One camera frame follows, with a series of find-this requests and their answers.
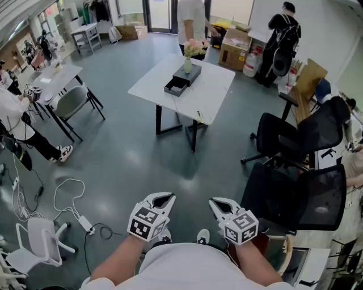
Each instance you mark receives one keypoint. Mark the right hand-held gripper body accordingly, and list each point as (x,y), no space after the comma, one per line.
(241,228)

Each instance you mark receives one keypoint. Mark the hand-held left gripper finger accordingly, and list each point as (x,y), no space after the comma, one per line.
(158,195)
(171,208)

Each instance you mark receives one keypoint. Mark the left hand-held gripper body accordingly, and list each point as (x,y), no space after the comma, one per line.
(143,223)

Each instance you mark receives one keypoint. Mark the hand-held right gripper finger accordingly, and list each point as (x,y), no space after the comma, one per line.
(234,204)
(215,212)

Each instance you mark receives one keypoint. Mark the yellow-black pen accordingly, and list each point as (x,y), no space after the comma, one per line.
(200,115)

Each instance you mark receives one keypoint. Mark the dark green drawer box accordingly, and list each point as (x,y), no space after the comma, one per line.
(194,74)

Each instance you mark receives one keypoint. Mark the person's left forearm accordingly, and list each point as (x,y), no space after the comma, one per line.
(119,260)

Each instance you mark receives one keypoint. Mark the person's right forearm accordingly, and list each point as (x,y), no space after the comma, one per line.
(255,263)

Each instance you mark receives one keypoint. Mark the large cardboard box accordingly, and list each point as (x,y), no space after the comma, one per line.
(232,53)

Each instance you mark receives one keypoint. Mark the low cardboard box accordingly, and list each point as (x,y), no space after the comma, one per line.
(130,31)

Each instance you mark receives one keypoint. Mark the person's right shoe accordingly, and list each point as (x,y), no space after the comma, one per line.
(203,236)

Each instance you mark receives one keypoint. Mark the white power strip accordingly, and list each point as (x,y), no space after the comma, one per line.
(85,223)

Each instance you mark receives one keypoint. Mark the person's white shirt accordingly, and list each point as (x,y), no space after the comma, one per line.
(184,269)

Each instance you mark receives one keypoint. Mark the black mesh office chair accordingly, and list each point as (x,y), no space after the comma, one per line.
(320,198)
(314,133)

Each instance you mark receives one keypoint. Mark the white swivel chair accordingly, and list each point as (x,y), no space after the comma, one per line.
(42,240)

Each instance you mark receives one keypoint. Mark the white marble table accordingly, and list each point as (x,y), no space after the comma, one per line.
(210,93)
(58,80)

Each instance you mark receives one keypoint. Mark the grey shell chair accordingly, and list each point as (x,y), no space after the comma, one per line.
(71,102)

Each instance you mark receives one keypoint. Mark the pale green vase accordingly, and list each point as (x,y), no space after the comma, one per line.
(187,66)

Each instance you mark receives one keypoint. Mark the clear water bottle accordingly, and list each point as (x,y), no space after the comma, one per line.
(251,66)

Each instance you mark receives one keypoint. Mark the blue chair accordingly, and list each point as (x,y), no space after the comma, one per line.
(323,89)

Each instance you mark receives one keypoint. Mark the pink artificial flowers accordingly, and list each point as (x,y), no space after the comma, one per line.
(194,46)

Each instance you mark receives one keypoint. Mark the white bag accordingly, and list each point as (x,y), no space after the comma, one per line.
(114,34)

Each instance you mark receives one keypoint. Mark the black bin yellow lid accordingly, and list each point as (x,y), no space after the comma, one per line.
(219,34)

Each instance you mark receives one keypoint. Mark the glass entrance door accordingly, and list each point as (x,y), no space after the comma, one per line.
(158,14)

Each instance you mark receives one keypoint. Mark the small grey metal table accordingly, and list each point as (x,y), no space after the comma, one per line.
(85,29)

